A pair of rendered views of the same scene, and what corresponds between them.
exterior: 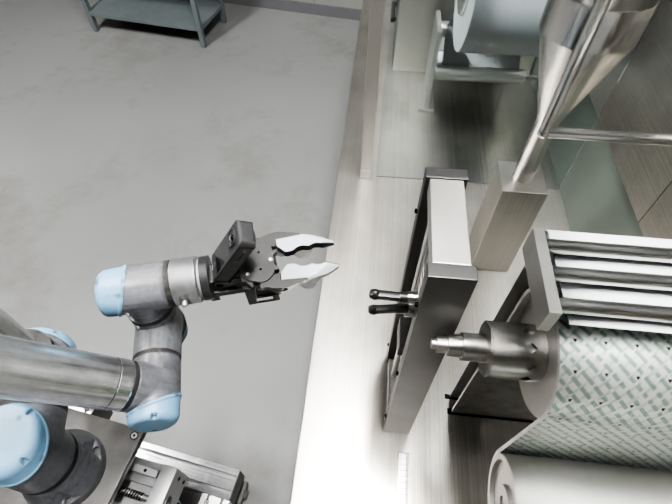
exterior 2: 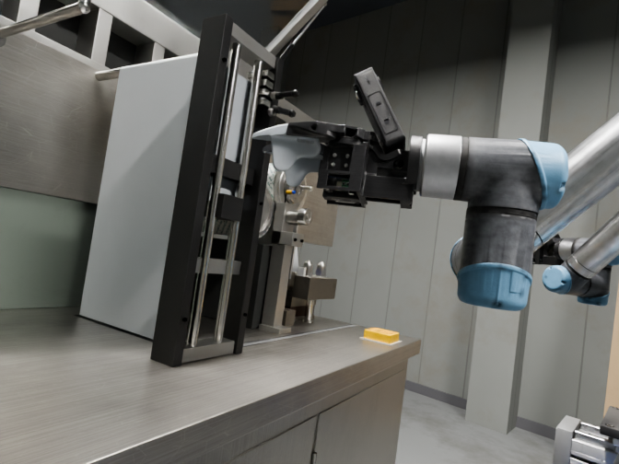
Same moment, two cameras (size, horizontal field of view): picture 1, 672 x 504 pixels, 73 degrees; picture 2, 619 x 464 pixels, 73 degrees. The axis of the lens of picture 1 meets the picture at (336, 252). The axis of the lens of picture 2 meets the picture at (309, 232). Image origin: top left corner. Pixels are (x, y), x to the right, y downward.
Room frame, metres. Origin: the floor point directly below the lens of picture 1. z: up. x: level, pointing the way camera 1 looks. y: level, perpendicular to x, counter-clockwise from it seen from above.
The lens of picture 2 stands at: (0.91, 0.31, 1.09)
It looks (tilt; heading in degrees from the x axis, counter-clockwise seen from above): 3 degrees up; 205
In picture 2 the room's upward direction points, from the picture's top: 8 degrees clockwise
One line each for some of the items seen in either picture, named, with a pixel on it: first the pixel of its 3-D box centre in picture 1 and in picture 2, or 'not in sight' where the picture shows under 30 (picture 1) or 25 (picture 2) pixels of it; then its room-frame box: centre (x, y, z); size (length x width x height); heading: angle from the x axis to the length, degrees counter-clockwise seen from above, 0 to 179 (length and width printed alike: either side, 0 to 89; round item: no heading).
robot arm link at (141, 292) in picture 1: (139, 289); (507, 175); (0.38, 0.31, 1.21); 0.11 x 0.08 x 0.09; 101
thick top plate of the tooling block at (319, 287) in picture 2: not in sight; (266, 278); (-0.22, -0.34, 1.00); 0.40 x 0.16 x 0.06; 84
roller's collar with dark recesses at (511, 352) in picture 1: (510, 350); not in sight; (0.22, -0.20, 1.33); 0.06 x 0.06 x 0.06; 84
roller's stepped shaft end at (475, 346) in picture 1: (457, 345); not in sight; (0.23, -0.14, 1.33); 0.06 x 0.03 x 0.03; 84
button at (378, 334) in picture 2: not in sight; (381, 335); (-0.16, 0.05, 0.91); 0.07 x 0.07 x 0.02; 84
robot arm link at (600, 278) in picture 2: not in sight; (589, 284); (-0.54, 0.54, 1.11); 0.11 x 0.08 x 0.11; 139
